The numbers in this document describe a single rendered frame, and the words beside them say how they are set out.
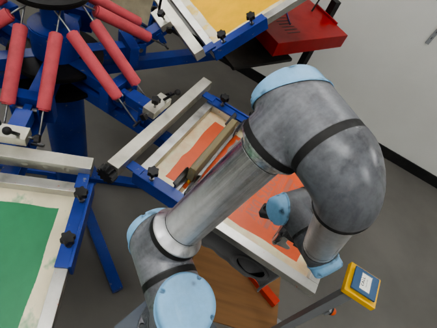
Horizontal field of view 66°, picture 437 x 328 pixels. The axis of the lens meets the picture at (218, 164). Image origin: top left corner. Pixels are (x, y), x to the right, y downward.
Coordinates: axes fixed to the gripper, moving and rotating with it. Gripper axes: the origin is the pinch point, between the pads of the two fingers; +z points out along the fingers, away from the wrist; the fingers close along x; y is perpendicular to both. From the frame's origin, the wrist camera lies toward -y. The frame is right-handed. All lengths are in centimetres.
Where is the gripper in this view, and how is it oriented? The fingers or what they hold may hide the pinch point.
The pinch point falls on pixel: (272, 239)
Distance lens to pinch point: 116.9
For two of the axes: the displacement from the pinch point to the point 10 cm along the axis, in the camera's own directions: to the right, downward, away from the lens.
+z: -2.3, 6.0, 7.6
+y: 8.4, 5.1, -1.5
